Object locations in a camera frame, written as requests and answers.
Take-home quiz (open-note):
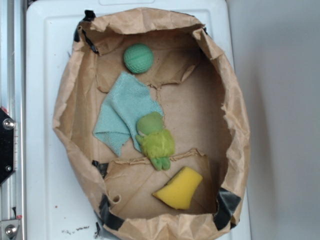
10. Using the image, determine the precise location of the black mounting bracket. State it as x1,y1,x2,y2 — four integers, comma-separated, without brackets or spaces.
0,107,16,186

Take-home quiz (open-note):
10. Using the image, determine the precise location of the aluminium frame rail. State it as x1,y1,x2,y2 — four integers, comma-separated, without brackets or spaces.
0,0,28,240

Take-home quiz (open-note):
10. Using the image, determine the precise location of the green dimpled ball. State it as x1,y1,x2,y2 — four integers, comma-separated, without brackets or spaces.
123,43,154,74

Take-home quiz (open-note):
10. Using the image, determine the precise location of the light blue cloth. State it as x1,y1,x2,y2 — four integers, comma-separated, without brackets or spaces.
93,72,164,157

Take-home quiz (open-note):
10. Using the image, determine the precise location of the green plush frog toy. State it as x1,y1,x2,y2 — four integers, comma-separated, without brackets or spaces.
135,111,176,171

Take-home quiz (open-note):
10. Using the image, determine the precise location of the white plastic tray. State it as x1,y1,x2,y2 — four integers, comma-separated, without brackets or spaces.
24,0,252,240

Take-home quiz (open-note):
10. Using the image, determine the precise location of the yellow sponge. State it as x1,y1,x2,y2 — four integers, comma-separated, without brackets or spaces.
152,166,203,210

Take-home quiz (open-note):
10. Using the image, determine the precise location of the brown paper bag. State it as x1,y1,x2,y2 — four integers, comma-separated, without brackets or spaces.
52,7,250,240

